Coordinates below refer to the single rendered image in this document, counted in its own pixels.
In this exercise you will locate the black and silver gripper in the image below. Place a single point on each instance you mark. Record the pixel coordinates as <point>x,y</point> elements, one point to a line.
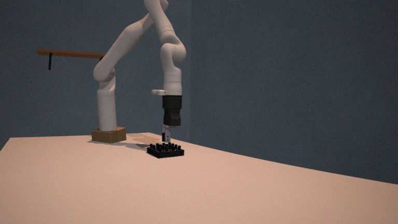
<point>172,103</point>

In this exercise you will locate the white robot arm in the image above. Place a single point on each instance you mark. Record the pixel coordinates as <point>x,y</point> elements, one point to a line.
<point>104,71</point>

